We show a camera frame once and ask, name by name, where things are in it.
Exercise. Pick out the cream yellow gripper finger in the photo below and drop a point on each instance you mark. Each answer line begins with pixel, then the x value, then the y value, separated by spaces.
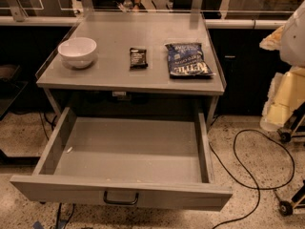
pixel 286 94

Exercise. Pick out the grey open top drawer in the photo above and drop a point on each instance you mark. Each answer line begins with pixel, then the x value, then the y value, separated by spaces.
pixel 167 162

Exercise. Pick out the white ceramic bowl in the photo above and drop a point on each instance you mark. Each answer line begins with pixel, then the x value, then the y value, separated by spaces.
pixel 78 52

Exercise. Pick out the blue chip bag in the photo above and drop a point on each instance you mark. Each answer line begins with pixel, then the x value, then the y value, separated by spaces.
pixel 187 60

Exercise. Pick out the black snack bar wrapper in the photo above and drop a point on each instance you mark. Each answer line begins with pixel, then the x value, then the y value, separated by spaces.
pixel 138 58

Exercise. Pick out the clear plastic water bottle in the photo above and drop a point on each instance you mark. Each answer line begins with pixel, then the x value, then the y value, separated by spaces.
pixel 127 4

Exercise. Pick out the black drawer handle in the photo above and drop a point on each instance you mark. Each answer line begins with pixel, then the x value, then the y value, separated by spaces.
pixel 120 198

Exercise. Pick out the black caster wheel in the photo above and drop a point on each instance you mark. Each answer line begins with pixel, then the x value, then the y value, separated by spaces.
pixel 285 137
pixel 285 208

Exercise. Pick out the black caster wheel lower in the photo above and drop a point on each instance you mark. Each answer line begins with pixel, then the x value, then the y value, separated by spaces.
pixel 285 208

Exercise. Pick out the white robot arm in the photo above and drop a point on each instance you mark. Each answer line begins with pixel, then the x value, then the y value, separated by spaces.
pixel 289 40

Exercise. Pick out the black caster wheel upper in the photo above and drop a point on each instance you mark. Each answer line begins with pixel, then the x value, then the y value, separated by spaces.
pixel 285 137

